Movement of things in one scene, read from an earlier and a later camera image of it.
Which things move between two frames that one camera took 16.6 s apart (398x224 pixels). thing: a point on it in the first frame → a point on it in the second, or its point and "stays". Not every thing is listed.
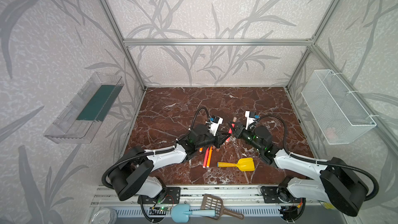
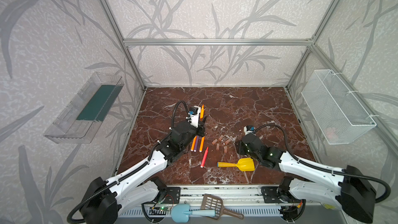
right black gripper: [242, 131] → [243, 144]
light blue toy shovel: [181, 213] stays
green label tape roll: [327, 205] stays
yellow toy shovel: [244, 164] stays
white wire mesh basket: [340, 117] stays
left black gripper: [217, 135] → [200, 129]
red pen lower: [205, 157] stays
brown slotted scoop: [214, 203] stays
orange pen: [211, 150] → [202, 112]
